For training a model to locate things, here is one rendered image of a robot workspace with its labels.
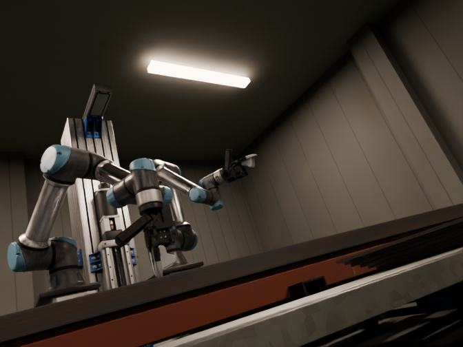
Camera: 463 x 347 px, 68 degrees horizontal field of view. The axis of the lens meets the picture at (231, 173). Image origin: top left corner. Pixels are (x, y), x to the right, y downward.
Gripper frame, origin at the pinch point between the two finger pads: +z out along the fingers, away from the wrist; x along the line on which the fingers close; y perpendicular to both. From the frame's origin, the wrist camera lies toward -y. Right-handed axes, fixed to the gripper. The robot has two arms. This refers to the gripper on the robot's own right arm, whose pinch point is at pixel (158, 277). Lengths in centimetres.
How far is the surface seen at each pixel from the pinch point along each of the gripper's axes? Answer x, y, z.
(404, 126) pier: 109, 292, -105
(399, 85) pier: 94, 295, -144
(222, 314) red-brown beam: -37.0, 1.7, 14.4
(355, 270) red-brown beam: -37, 32, 14
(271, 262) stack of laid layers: -37.0, 13.9, 8.1
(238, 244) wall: 389, 208, -79
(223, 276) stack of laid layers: -37.0, 3.8, 8.3
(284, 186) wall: 306, 269, -131
